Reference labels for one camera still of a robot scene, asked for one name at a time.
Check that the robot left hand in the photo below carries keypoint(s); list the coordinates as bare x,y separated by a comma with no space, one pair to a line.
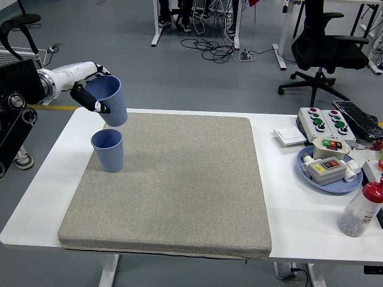
74,70

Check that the blue ribbed plastic cup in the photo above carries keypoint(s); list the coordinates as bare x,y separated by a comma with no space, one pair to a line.
115,101
109,155

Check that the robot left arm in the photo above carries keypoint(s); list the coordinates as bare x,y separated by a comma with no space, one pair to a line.
18,80

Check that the floor outlet box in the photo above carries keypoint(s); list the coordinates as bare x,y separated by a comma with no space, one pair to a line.
54,48

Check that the white panel heater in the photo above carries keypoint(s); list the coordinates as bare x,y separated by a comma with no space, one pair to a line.
21,55

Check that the black round stand base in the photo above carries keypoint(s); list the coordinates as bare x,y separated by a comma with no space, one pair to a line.
33,18

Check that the person's leg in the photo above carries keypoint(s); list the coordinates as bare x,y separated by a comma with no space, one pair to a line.
25,161

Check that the person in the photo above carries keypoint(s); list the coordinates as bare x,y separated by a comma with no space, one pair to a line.
232,18
164,12

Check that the grey-brown fabric mat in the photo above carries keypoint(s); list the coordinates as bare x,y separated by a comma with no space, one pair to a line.
194,179

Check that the red fabric piece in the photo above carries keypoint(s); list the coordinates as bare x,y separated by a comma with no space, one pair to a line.
253,2

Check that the white table leg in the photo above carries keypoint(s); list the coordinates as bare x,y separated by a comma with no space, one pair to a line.
109,269
317,276

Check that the grey four-button control box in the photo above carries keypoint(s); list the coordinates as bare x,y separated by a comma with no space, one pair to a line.
308,122
344,136

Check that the black office chair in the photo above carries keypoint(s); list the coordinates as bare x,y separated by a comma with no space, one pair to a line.
329,51

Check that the blue round plate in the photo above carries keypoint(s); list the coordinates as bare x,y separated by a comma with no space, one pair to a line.
335,188

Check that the black wrapped keyboard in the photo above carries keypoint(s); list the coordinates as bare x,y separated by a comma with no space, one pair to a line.
359,119

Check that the white under-table power strip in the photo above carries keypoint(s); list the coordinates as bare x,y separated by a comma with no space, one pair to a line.
284,270

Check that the small red part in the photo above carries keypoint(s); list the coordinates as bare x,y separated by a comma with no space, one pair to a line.
378,145

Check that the white box with red button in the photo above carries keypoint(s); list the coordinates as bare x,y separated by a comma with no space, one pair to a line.
371,172

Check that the clear bottle with red cap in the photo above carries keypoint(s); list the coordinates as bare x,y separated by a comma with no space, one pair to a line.
356,215

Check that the black box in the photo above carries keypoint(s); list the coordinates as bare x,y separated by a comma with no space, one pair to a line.
380,218

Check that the black desk control panel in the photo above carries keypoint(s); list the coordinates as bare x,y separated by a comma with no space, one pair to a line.
373,269

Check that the white desk frame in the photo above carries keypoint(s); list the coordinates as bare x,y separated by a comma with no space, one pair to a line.
279,56
156,27
374,64

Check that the white wall switch plate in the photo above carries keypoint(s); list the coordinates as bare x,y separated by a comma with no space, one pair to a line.
288,135

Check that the white push-button switch box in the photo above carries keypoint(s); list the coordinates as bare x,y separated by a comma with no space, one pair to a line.
321,151

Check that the grey push-button switch box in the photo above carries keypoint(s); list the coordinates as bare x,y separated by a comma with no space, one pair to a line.
324,175

